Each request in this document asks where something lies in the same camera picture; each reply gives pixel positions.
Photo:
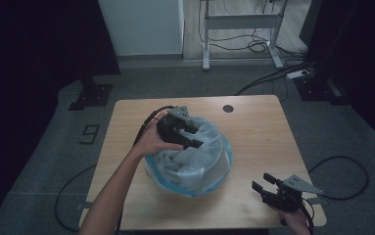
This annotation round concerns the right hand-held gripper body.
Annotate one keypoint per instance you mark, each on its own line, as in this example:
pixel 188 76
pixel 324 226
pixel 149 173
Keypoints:
pixel 288 199

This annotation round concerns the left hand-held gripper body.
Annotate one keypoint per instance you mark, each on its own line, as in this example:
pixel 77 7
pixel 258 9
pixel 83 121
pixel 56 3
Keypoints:
pixel 168 129

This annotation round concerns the white bag with blue band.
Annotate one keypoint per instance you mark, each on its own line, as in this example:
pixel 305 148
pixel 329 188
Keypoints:
pixel 191 166

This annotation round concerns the person's left hand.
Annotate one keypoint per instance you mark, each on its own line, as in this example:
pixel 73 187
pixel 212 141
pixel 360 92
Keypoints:
pixel 150 143

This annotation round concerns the person's right hand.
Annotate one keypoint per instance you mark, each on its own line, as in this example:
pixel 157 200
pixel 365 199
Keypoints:
pixel 297 225

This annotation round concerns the grey tape piece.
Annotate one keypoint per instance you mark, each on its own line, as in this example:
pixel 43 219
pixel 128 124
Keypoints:
pixel 318 200
pixel 84 205

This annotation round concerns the black stand base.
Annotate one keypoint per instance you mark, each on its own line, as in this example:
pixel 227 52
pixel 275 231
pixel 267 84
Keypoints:
pixel 92 94
pixel 318 89

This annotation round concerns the white cabinet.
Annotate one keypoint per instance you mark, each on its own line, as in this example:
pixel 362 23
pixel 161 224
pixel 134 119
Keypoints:
pixel 142 26

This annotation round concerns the white power strip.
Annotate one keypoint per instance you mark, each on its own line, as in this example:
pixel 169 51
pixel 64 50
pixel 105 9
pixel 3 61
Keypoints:
pixel 296 74

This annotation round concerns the black curtain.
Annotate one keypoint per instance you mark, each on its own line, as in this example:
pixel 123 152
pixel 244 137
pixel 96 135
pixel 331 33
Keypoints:
pixel 364 49
pixel 28 65

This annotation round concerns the white metal desk frame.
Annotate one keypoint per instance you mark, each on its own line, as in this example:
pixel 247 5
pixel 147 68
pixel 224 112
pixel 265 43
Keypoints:
pixel 240 22

